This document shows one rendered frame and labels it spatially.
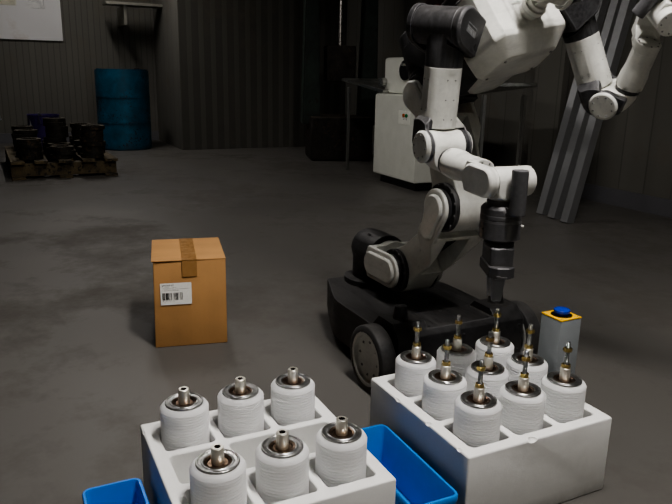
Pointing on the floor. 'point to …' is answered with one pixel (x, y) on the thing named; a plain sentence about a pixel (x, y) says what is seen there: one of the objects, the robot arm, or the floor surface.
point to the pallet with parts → (59, 150)
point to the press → (358, 148)
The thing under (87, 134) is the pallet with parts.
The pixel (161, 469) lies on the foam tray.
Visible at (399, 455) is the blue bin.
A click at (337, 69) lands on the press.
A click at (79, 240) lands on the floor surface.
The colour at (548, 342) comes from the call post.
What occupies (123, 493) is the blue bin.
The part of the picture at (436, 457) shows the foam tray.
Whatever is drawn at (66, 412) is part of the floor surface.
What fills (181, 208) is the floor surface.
